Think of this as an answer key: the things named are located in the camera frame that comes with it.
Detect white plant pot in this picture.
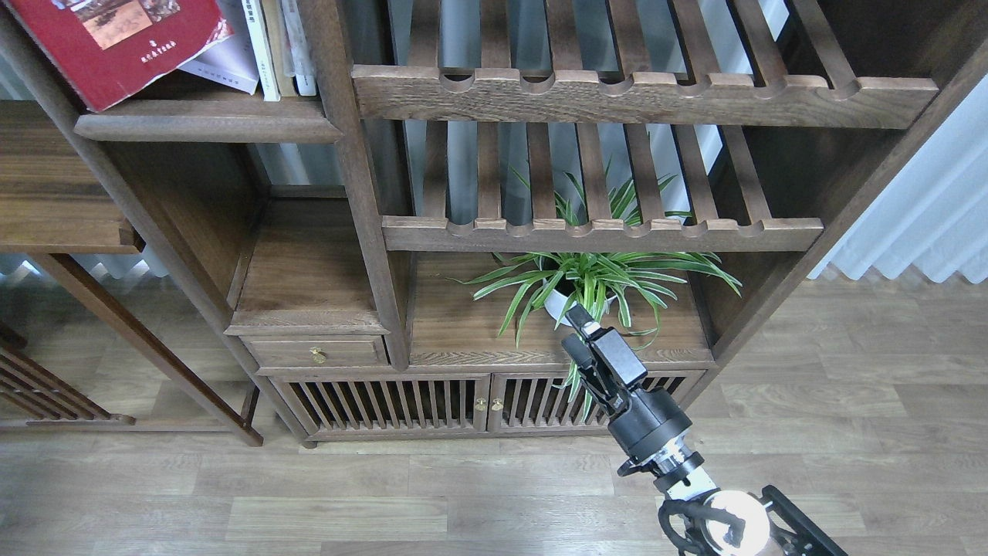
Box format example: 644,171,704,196
544,278,618,327

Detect white curtain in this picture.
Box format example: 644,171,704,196
809,78,987,283

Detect dark wooden bookshelf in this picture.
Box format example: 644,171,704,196
2,1,986,446

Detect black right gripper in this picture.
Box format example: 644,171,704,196
562,304,692,464

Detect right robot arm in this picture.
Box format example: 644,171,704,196
563,305,843,555

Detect brass drawer knob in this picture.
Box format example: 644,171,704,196
310,346,326,365

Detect beige upright book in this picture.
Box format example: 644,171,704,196
261,0,299,97

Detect yellow green cover book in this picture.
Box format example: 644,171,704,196
241,0,281,102

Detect wooden slatted rack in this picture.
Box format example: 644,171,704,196
1,324,137,427

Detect green spider plant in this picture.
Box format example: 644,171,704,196
462,162,743,422

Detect white lavender book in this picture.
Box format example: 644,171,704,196
179,1,260,94

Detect white upright book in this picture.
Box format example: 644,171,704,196
281,0,317,97

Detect red cover book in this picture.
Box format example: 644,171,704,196
5,1,233,112

